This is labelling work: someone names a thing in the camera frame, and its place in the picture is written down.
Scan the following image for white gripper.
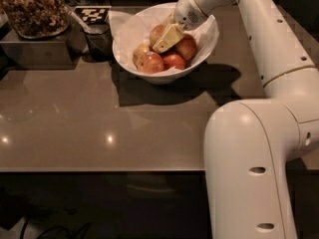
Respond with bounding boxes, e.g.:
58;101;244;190
152;0;213;54

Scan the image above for red-yellow apple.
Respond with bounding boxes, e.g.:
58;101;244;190
149;24;165;47
174;34;197;61

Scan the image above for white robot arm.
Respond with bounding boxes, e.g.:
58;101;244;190
173;0;319;239

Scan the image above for red apple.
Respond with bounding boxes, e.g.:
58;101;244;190
162;52;185;70
137;51;165;75

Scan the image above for left yellowish apple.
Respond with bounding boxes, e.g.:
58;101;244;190
133;43;151;66

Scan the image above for white paper bowl liner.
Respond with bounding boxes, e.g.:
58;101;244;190
107;3;220;77

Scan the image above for front left red apple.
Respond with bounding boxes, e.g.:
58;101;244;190
137;51;165;75

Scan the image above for white ceramic bowl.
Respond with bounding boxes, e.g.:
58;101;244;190
111;2;220;86

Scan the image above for dark glass cup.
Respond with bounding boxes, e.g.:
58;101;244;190
84;24;113;62

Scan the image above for black white marker card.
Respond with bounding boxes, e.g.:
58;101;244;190
74;6;111;25

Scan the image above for dark metal box stand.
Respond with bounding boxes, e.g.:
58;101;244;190
0;24;87;70

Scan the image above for glass jar of granola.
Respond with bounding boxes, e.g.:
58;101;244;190
0;0;70;40

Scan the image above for white scoop handle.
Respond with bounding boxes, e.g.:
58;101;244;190
64;5;91;34

